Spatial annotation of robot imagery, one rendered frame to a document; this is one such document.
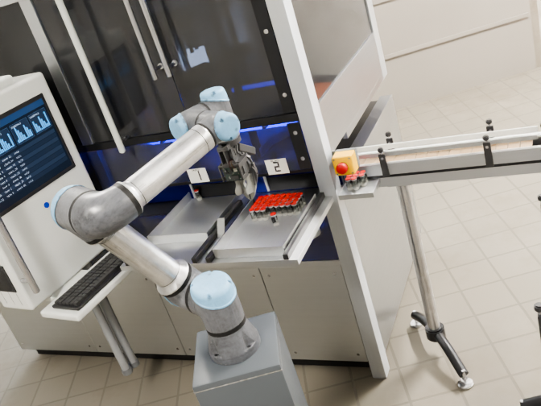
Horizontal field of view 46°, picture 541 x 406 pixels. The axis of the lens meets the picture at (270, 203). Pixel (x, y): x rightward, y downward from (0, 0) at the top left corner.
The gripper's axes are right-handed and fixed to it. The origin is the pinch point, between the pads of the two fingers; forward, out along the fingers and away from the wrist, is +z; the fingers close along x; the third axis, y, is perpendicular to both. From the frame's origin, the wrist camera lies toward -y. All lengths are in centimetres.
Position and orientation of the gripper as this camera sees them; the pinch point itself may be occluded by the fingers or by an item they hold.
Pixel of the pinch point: (251, 194)
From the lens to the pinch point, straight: 195.4
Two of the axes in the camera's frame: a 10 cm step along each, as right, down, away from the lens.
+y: -3.5, 5.0, -7.9
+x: 8.9, -0.8, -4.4
